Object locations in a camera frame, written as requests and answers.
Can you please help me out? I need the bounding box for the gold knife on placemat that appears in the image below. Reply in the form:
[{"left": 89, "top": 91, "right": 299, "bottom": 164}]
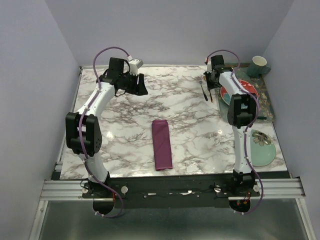
[{"left": 225, "top": 63, "right": 250, "bottom": 68}]

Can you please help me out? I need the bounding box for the red and teal plate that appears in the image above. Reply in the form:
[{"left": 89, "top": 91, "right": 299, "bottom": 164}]
[{"left": 220, "top": 79, "right": 259, "bottom": 106}]

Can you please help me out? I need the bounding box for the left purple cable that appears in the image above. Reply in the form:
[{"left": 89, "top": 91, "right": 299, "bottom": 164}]
[{"left": 77, "top": 46, "right": 133, "bottom": 219}]

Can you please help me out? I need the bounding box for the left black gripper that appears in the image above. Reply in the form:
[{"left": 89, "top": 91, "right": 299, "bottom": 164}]
[{"left": 118, "top": 70, "right": 148, "bottom": 96}]

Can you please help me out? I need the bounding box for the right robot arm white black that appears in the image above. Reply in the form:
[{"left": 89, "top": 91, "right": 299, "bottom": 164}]
[{"left": 204, "top": 55, "right": 258, "bottom": 196}]

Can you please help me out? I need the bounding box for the aluminium frame rail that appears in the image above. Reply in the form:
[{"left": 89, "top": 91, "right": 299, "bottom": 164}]
[{"left": 27, "top": 159, "right": 307, "bottom": 240}]

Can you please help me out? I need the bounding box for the purple cloth napkin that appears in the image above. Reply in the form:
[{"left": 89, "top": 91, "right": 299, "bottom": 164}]
[{"left": 151, "top": 119, "right": 173, "bottom": 171}]

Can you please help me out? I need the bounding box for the silver fork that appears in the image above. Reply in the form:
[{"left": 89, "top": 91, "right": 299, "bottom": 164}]
[{"left": 196, "top": 77, "right": 208, "bottom": 101}]

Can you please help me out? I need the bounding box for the dark teal mug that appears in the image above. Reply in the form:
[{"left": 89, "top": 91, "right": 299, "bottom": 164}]
[{"left": 246, "top": 55, "right": 271, "bottom": 78}]

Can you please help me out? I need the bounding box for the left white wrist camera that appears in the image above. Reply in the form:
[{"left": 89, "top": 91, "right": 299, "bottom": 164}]
[{"left": 128, "top": 59, "right": 144, "bottom": 76}]

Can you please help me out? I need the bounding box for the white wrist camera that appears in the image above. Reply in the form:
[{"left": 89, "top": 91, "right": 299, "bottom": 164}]
[
  {"left": 206, "top": 60, "right": 213, "bottom": 73},
  {"left": 128, "top": 59, "right": 144, "bottom": 76}
]

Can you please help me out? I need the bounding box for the green handled knife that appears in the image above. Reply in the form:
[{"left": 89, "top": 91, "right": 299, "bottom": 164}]
[{"left": 257, "top": 116, "right": 267, "bottom": 120}]

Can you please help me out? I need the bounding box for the floral teal placemat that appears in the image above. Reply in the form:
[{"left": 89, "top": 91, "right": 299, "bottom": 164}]
[{"left": 214, "top": 67, "right": 275, "bottom": 123}]

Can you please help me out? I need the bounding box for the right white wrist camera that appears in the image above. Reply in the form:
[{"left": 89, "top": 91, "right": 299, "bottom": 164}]
[{"left": 206, "top": 60, "right": 213, "bottom": 73}]

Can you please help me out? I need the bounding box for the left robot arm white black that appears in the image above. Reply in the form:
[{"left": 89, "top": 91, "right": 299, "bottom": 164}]
[{"left": 65, "top": 56, "right": 148, "bottom": 198}]

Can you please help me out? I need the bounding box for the light green plate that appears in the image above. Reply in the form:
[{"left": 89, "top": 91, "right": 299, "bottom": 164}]
[{"left": 250, "top": 130, "right": 276, "bottom": 167}]

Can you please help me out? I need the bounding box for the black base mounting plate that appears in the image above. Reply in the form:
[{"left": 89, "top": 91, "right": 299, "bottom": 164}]
[{"left": 82, "top": 173, "right": 260, "bottom": 209}]

